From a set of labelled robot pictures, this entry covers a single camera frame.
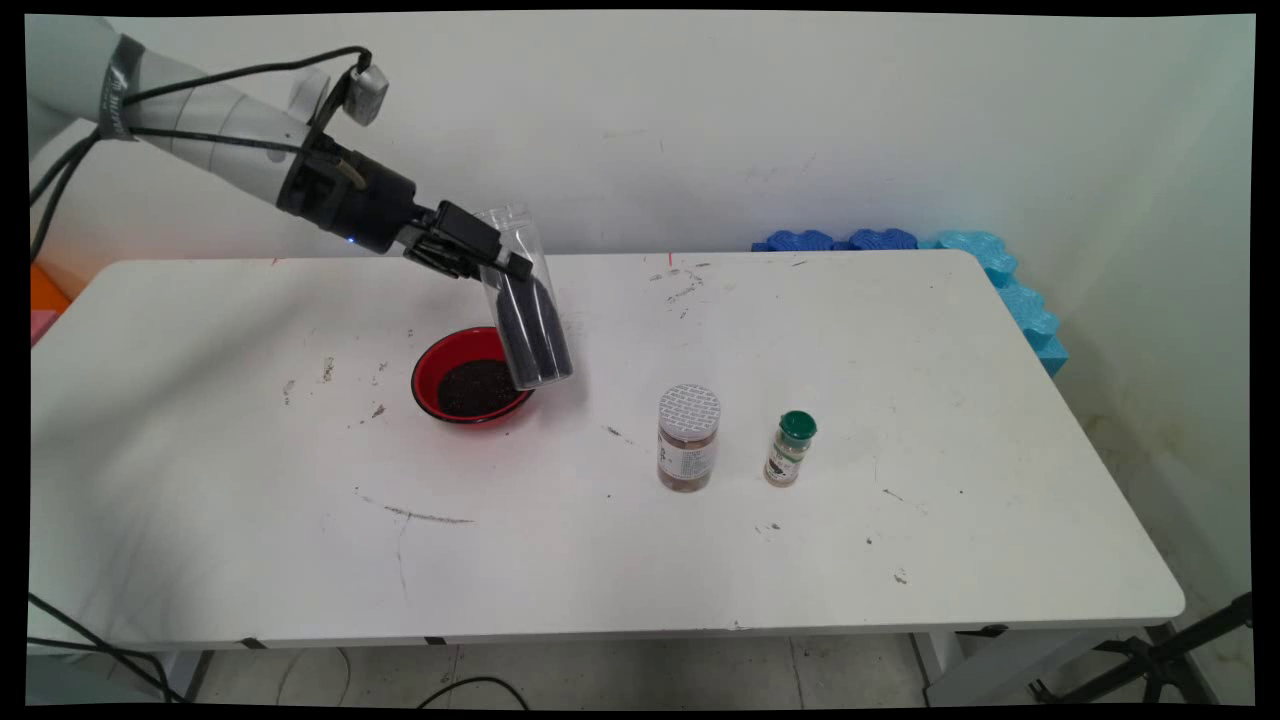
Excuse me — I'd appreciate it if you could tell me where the orange block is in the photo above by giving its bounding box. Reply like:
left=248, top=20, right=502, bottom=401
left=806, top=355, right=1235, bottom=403
left=30, top=262, right=73, bottom=313

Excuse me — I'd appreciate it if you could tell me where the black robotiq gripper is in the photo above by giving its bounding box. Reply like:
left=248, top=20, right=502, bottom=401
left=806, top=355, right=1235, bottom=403
left=278, top=140, right=535, bottom=284

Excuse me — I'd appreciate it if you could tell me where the white table leg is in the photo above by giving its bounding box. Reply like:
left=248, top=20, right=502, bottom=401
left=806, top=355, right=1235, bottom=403
left=155, top=650, right=216, bottom=703
left=910, top=630, right=1101, bottom=707

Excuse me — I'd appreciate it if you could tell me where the black seeds pile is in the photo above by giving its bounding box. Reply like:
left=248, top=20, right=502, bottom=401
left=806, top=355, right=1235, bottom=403
left=437, top=358, right=523, bottom=420

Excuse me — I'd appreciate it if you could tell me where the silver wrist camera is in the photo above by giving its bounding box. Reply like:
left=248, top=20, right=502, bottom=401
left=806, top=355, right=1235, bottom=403
left=345, top=62, right=390, bottom=128

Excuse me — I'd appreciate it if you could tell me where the light blue foam mat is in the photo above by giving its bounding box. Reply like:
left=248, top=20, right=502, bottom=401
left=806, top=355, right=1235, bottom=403
left=920, top=230, right=1069, bottom=379

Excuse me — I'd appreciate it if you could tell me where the red bowl with black rim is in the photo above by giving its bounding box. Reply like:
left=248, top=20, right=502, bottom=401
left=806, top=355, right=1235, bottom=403
left=411, top=326, right=537, bottom=425

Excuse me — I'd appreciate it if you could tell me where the dark blue foam mat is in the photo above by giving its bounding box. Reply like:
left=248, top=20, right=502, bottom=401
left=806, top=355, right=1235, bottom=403
left=752, top=228, right=919, bottom=253

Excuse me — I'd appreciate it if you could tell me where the black tripod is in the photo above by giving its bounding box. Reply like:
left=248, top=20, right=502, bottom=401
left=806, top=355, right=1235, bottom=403
left=1030, top=592, right=1253, bottom=706

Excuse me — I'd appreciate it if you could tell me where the brown spice jar white lid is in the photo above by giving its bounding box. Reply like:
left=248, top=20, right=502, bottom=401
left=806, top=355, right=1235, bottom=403
left=657, top=384, right=722, bottom=493

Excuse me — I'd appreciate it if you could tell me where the black strap white print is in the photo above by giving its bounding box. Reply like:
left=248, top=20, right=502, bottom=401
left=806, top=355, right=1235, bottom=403
left=97, top=36, right=147, bottom=143

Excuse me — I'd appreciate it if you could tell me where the small spice bottle green cap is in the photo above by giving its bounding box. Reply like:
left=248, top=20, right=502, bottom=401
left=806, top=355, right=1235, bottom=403
left=764, top=410, right=818, bottom=488

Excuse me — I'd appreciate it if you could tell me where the clear jar with black seeds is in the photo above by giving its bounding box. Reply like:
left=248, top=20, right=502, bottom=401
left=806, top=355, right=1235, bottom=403
left=474, top=204, right=575, bottom=392

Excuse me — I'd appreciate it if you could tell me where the black floor cable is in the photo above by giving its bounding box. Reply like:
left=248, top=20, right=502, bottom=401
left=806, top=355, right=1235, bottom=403
left=418, top=676, right=529, bottom=709

